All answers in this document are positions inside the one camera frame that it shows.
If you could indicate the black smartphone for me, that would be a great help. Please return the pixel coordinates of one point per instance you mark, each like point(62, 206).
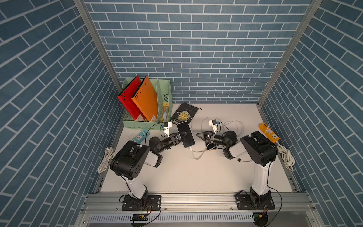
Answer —
point(187, 136)

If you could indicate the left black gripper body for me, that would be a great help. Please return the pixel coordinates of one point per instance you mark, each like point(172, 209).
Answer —
point(170, 144)

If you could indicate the orange power strip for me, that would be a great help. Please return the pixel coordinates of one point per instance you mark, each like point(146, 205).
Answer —
point(269, 133)

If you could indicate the red folder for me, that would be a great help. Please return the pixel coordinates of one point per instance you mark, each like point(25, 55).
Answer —
point(125, 98)

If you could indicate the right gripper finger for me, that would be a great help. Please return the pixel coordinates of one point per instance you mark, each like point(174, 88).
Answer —
point(205, 139)
point(204, 134)

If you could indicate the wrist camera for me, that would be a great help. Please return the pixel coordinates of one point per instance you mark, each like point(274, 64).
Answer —
point(215, 125)
point(166, 128)

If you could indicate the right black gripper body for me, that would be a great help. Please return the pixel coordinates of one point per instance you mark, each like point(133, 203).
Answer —
point(217, 140)

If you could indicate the black book gold emblem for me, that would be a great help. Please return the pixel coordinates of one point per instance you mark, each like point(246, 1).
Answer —
point(184, 113)

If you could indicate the blue power strip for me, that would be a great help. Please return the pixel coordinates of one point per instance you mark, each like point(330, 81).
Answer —
point(141, 136)

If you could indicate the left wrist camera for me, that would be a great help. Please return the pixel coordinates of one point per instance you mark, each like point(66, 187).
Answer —
point(166, 128)

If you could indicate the mint green file organizer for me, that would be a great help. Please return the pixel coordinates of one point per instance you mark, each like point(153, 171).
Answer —
point(165, 107)

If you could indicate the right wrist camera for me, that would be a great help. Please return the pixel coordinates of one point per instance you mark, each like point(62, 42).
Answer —
point(215, 125)

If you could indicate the orange folder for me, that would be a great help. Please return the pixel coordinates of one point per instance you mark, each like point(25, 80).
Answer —
point(146, 100)

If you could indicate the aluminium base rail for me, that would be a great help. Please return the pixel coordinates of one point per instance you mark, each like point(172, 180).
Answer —
point(195, 202)

